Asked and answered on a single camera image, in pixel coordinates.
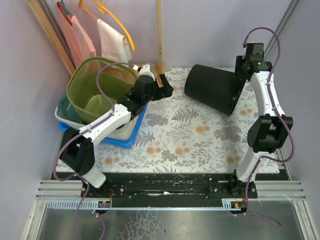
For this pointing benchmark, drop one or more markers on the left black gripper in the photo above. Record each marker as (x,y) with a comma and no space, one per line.
(158,88)

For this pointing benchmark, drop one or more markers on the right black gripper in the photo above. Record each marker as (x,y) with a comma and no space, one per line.
(241,81)

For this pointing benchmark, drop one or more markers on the large black plastic bin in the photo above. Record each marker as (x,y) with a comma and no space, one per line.
(216,88)

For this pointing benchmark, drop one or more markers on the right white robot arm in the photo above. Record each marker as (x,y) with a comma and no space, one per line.
(270,131)

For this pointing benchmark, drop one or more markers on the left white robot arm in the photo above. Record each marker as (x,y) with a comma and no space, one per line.
(77,148)

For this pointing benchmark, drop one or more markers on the floral table mat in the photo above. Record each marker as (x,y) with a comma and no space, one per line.
(181,135)

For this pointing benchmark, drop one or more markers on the white plastic basin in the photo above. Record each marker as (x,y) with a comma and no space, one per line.
(121,134)

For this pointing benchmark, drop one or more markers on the blue plastic tray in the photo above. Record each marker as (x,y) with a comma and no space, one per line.
(124,144)

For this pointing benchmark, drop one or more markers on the white hanging towel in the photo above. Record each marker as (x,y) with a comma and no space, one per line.
(112,46)

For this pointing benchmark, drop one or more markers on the pink hanging towel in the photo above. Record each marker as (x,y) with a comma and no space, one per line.
(78,41)

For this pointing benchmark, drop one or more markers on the orange clothes hanger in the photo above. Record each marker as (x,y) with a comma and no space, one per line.
(127,39)

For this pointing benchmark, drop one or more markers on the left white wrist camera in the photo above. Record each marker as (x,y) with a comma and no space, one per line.
(144,70)

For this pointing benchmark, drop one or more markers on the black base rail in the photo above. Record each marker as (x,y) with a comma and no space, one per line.
(183,191)

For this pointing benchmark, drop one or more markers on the wooden rack frame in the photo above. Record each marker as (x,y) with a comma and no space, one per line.
(48,23)

